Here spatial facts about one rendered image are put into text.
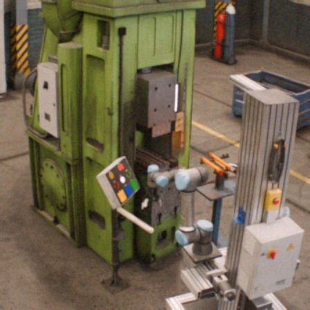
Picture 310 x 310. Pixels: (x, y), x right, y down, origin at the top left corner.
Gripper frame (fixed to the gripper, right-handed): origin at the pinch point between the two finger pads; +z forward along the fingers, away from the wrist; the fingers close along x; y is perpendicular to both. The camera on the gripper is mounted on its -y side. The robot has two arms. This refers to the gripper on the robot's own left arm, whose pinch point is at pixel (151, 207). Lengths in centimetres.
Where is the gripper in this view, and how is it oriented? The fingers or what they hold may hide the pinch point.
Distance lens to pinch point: 397.4
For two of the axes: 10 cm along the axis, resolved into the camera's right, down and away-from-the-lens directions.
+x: 9.3, -1.4, 3.5
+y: 3.7, 4.1, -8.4
